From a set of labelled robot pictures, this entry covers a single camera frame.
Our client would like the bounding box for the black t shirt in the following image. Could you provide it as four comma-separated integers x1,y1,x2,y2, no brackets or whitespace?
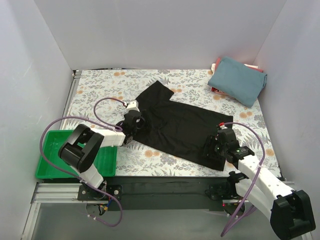
133,81,233,171

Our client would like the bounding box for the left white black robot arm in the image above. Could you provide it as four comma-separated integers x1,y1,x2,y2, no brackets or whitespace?
58,110,150,200

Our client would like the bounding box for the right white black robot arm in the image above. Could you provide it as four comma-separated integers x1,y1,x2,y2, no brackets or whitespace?
204,128,316,240

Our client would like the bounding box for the green plastic tray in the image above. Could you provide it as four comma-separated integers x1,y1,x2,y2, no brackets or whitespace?
35,130,118,180

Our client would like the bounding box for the folded teal t shirt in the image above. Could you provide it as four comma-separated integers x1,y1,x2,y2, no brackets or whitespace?
208,56,267,108

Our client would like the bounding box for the folded red t shirt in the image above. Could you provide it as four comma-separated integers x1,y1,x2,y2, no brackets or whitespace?
211,57,264,95

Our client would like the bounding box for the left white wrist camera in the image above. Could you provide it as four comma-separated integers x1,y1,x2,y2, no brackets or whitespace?
125,100,140,112

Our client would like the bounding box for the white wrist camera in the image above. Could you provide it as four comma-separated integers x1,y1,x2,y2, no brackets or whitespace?
125,100,140,112
217,122,228,131

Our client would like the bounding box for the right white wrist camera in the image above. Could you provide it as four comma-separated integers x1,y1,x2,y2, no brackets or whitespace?
217,122,228,131

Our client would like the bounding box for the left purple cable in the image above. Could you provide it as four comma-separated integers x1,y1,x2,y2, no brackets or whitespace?
39,97,131,227

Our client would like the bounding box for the purple cable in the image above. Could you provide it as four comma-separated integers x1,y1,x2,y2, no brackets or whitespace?
217,121,266,238
39,97,131,227

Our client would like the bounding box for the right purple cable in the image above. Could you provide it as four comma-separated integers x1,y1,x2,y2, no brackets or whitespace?
217,121,266,238

